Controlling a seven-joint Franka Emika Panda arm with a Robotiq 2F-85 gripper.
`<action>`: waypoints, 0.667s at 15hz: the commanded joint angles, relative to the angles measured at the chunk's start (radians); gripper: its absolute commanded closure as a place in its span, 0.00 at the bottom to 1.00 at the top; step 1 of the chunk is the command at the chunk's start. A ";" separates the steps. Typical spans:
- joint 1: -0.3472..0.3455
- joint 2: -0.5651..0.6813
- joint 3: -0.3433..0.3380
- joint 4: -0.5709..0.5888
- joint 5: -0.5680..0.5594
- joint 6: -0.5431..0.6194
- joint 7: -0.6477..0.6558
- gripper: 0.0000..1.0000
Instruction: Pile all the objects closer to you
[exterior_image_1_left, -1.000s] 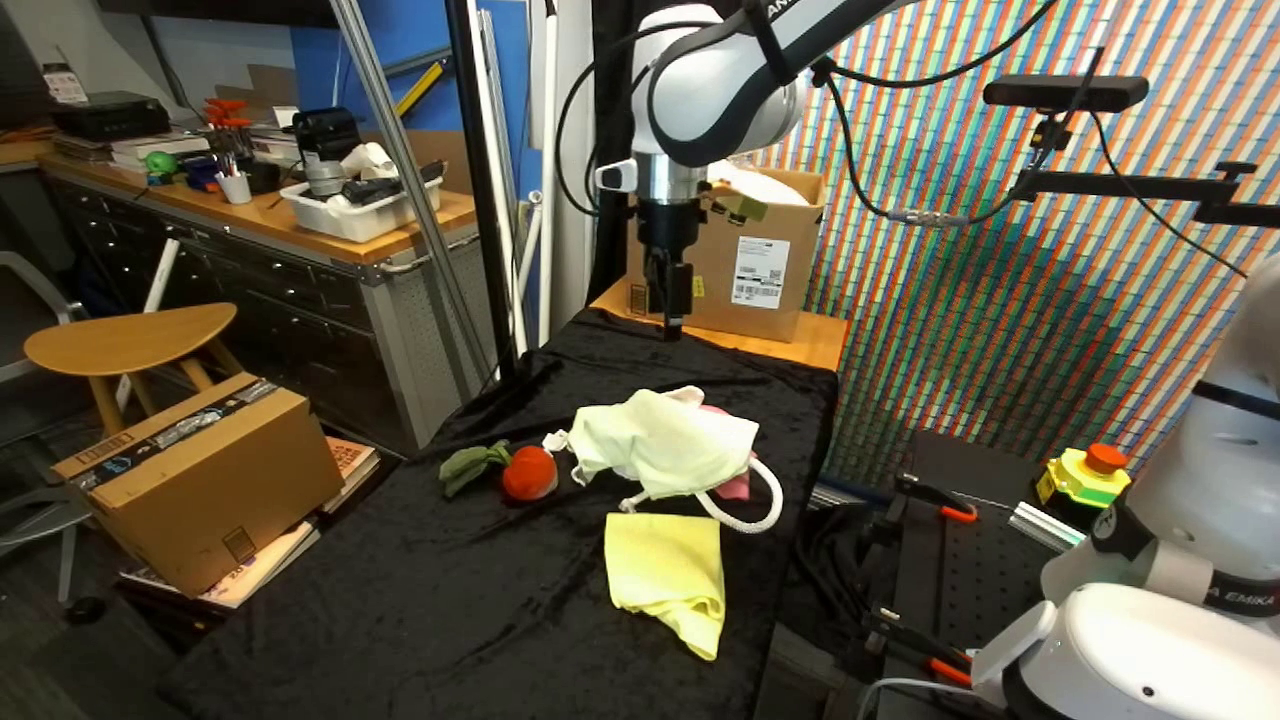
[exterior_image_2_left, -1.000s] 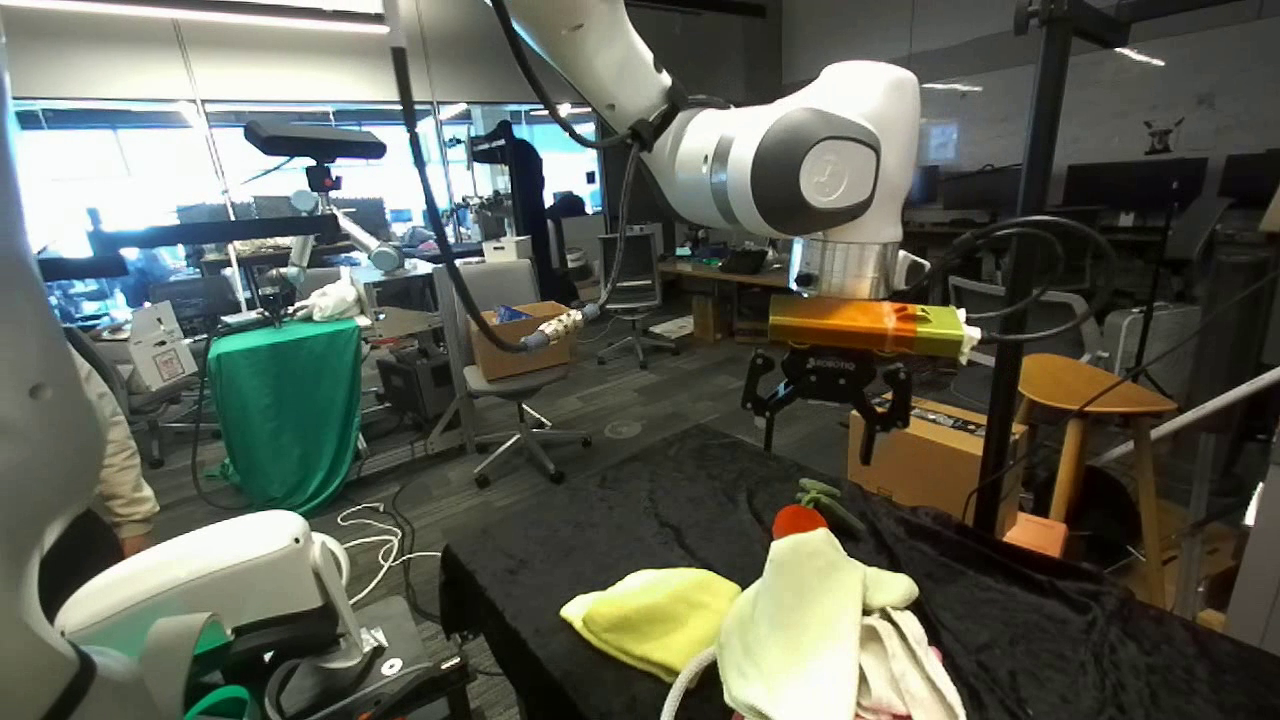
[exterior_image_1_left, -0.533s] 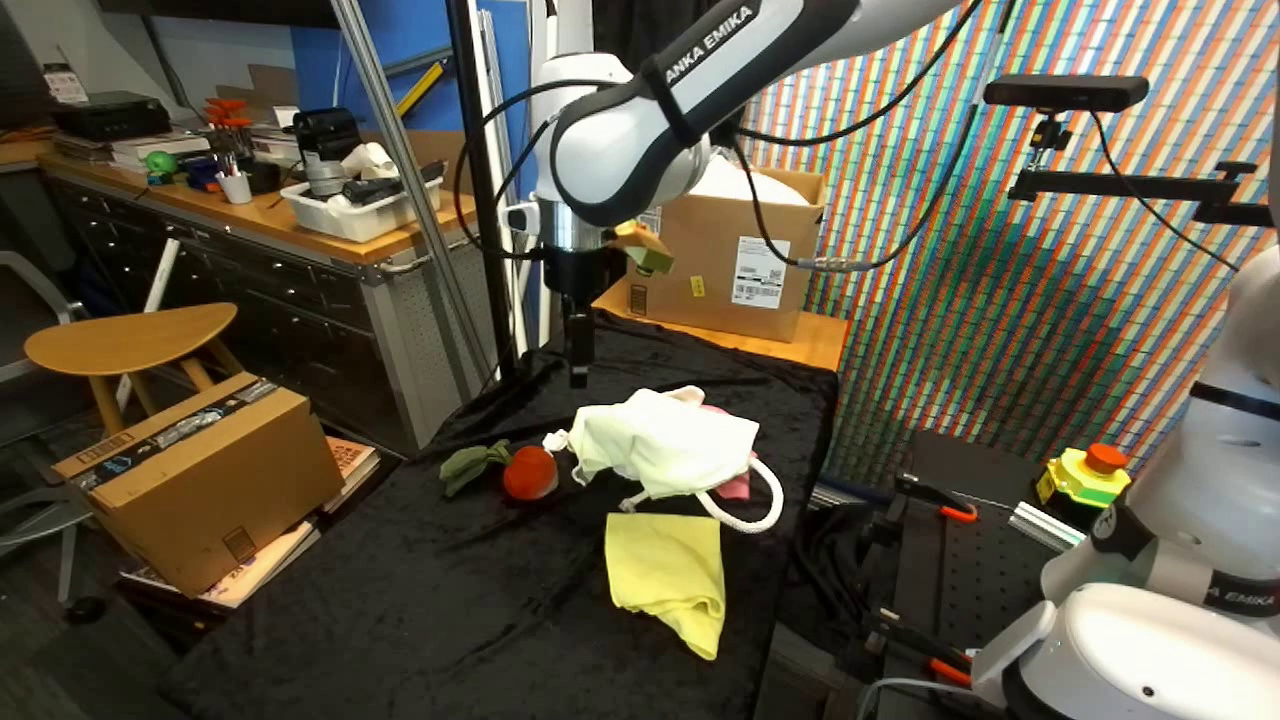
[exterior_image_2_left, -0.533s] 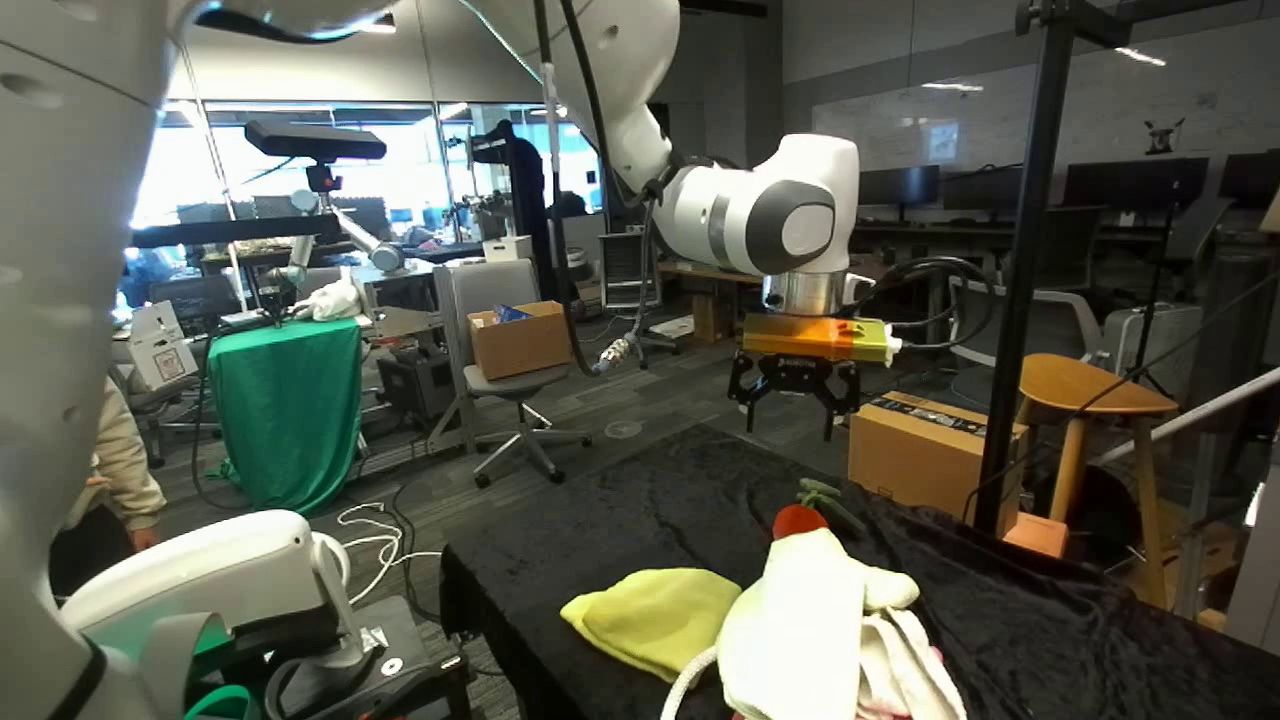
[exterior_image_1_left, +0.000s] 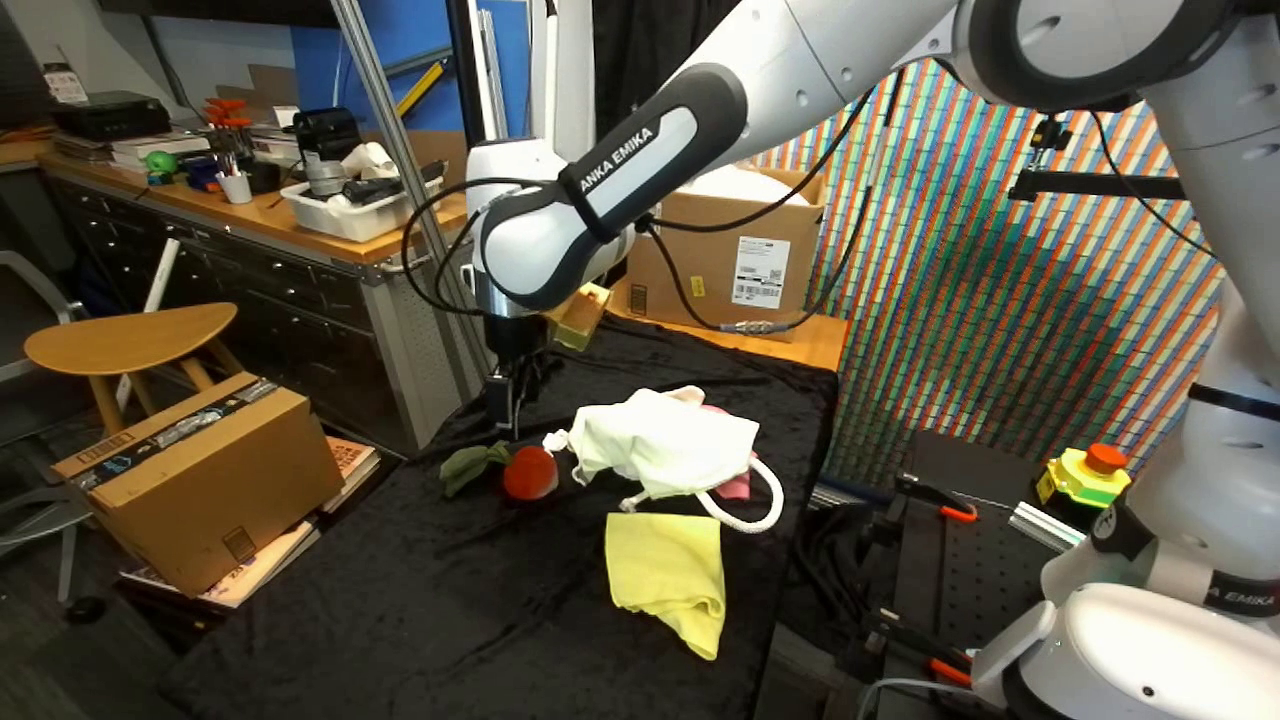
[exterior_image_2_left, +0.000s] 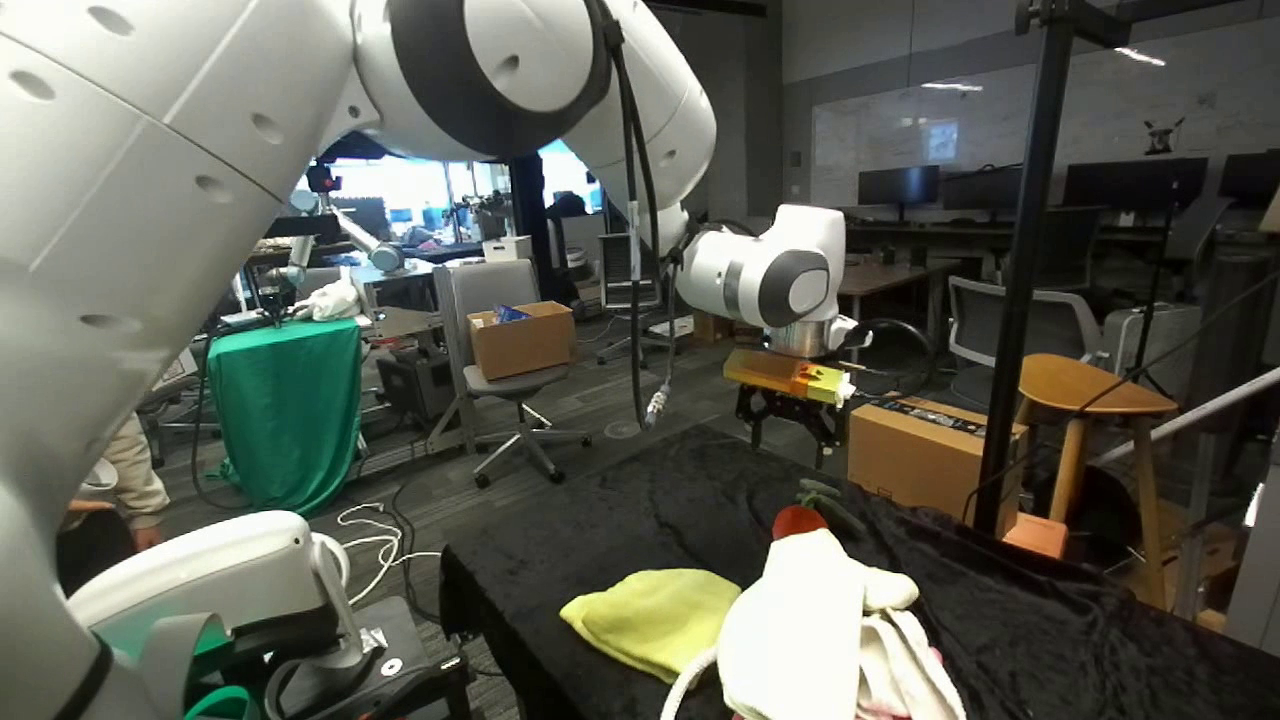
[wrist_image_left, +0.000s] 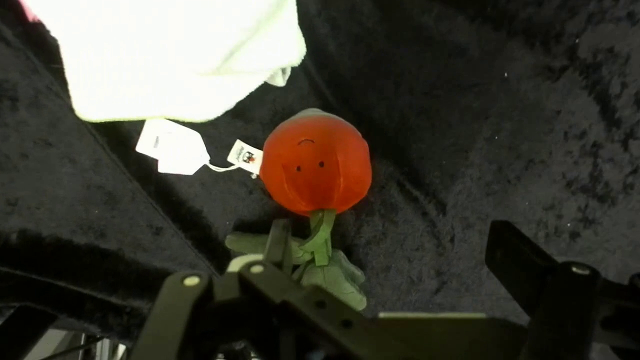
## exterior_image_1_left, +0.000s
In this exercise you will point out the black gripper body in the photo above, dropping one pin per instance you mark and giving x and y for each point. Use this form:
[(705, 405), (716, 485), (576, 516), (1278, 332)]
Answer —
[(516, 343)]

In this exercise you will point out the red plush toy green leaves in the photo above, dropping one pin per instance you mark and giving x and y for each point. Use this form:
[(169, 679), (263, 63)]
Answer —
[(530, 472)]

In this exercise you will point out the pale green cloth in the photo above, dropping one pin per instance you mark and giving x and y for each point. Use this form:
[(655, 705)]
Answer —
[(666, 443)]

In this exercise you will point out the yellow cloth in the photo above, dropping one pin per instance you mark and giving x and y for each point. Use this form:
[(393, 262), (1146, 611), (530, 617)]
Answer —
[(663, 566)]

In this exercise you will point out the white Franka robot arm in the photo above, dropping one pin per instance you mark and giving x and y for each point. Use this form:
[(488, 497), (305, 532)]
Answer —
[(802, 64)]

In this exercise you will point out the small white paper scrap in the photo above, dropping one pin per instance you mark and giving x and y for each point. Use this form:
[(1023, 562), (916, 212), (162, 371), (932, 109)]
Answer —
[(554, 443)]

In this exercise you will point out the white plastic bin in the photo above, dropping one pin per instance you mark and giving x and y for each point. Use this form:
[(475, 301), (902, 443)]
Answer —
[(344, 217)]

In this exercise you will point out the black table cloth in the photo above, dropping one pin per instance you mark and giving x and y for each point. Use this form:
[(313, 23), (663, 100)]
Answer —
[(467, 626)]

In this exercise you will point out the wood topped workbench cabinet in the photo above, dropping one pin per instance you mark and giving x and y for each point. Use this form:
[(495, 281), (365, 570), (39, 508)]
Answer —
[(293, 304)]

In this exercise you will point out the silver tripod pole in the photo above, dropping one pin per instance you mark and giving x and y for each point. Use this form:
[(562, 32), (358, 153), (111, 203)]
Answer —
[(393, 146)]

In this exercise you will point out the pink cloth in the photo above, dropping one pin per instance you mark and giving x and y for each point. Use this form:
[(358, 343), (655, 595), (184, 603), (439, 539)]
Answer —
[(735, 489)]

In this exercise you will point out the black stand pole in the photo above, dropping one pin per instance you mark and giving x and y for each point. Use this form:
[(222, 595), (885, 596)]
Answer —
[(467, 80)]

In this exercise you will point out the wooden side table top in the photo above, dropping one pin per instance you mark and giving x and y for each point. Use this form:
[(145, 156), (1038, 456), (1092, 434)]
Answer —
[(802, 345)]

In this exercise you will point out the black benchtop device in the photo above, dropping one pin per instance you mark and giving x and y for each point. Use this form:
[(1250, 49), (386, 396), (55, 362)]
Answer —
[(325, 132)]

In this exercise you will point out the clear plastic bag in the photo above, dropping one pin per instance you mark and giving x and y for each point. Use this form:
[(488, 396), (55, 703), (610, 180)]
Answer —
[(753, 180)]

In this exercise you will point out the labelled cardboard box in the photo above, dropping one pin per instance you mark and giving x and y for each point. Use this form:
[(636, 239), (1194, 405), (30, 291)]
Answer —
[(802, 255)]

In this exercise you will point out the cardboard box black tape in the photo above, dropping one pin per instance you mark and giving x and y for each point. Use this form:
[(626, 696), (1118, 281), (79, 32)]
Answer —
[(200, 494)]

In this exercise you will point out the black curtain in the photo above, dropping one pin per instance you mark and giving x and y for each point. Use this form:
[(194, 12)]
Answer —
[(641, 41)]

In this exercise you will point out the wooden stool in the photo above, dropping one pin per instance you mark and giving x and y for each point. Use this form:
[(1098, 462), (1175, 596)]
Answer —
[(126, 343)]

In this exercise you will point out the iridescent backdrop sheet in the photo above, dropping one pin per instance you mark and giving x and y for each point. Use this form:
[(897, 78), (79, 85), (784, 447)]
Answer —
[(962, 292)]

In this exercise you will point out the black equipment case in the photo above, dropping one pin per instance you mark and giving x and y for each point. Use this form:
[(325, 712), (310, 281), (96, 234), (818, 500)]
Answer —
[(113, 116)]

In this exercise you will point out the aluminium extrusion bar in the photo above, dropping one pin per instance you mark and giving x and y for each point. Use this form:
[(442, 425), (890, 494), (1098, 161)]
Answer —
[(1045, 525)]

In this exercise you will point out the yellow red emergency stop button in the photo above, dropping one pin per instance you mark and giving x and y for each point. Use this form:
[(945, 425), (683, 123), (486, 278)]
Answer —
[(1082, 476)]

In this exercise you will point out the tan wrist mount piece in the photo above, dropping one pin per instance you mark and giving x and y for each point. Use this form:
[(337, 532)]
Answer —
[(583, 322)]

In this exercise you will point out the blue wall panel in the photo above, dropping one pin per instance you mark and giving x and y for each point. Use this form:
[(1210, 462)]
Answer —
[(334, 64)]

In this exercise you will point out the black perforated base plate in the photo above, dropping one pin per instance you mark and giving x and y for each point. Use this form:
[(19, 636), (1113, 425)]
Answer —
[(962, 574)]

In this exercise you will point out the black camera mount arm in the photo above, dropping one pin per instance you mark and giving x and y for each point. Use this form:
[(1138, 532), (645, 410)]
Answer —
[(1092, 186)]

